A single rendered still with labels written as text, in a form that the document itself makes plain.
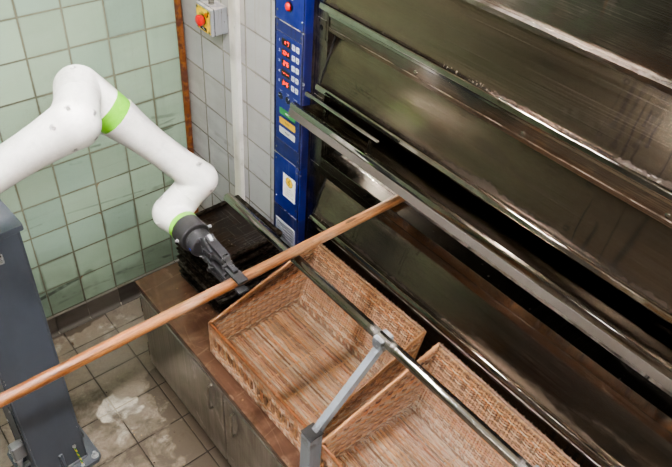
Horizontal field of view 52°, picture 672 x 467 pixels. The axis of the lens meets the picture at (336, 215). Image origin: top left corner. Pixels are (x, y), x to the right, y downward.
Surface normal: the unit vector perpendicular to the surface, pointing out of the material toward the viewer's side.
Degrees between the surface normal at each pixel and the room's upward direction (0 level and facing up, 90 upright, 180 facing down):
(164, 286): 0
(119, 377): 0
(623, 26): 90
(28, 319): 90
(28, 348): 90
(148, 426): 0
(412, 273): 70
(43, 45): 90
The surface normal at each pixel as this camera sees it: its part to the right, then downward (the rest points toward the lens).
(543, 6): -0.77, 0.37
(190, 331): 0.06, -0.77
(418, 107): -0.71, 0.09
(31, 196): 0.64, 0.51
